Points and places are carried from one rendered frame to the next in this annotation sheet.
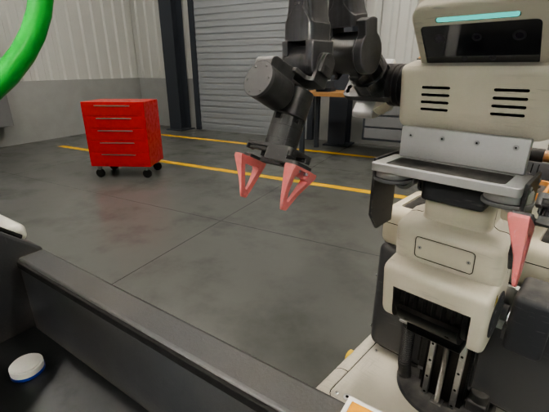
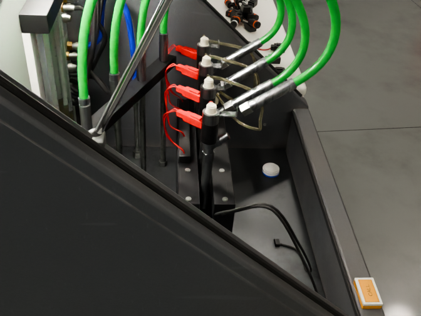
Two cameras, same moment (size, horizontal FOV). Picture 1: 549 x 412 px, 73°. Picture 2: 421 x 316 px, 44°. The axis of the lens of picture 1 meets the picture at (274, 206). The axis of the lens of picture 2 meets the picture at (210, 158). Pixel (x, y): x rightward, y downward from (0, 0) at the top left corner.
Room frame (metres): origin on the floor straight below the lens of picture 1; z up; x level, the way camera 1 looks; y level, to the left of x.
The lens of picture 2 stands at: (-0.33, -0.31, 1.60)
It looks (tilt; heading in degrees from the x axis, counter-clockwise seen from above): 38 degrees down; 50
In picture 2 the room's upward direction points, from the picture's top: 4 degrees clockwise
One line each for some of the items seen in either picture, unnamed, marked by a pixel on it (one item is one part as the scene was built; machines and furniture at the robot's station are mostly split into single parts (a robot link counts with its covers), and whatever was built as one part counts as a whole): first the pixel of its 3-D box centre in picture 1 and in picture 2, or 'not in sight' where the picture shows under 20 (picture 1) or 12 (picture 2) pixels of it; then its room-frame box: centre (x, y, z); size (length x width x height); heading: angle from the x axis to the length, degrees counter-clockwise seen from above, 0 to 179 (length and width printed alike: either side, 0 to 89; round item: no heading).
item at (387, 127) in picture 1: (358, 119); not in sight; (5.33, -1.20, 0.52); 1.60 x 0.70 x 1.03; 62
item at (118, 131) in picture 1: (125, 138); not in sight; (4.34, 1.76, 0.43); 0.70 x 0.46 x 0.86; 87
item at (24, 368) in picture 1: (27, 367); (270, 170); (0.38, 0.33, 0.84); 0.04 x 0.04 x 0.01
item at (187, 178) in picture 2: not in sight; (200, 173); (0.19, 0.34, 0.91); 0.34 x 0.10 x 0.15; 56
